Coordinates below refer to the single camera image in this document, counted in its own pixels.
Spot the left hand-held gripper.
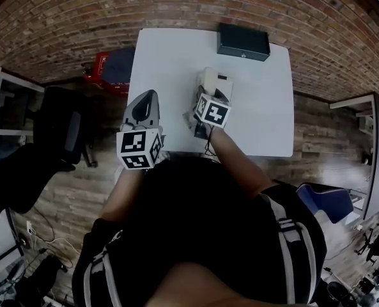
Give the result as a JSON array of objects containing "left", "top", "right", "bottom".
[{"left": 116, "top": 90, "right": 164, "bottom": 171}]

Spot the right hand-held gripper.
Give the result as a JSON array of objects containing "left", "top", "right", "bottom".
[{"left": 193, "top": 83, "right": 233, "bottom": 129}]

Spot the white telephone handset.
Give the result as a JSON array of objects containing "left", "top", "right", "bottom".
[{"left": 197, "top": 67, "right": 222, "bottom": 96}]

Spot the person's left forearm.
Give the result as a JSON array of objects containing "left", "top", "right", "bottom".
[{"left": 99, "top": 167, "right": 146, "bottom": 225}]

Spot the person's right forearm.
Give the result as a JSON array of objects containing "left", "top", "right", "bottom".
[{"left": 208, "top": 125, "right": 273, "bottom": 201}]

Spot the black rectangular box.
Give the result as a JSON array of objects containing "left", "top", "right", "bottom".
[{"left": 216, "top": 22, "right": 271, "bottom": 63}]

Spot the black office chair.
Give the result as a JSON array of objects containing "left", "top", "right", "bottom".
[{"left": 32, "top": 85, "right": 100, "bottom": 169}]

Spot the person's black striped shirt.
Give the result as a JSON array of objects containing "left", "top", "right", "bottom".
[{"left": 71, "top": 157, "right": 329, "bottom": 307}]

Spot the white side table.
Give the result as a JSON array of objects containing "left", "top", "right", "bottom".
[{"left": 0, "top": 67, "right": 46, "bottom": 143}]

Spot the blue chair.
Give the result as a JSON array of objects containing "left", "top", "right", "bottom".
[{"left": 295, "top": 182, "right": 355, "bottom": 225}]

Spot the black tripod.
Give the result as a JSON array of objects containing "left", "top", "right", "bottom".
[{"left": 354, "top": 225, "right": 379, "bottom": 264}]

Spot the white floor cable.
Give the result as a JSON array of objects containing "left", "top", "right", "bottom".
[{"left": 32, "top": 233, "right": 81, "bottom": 256}]

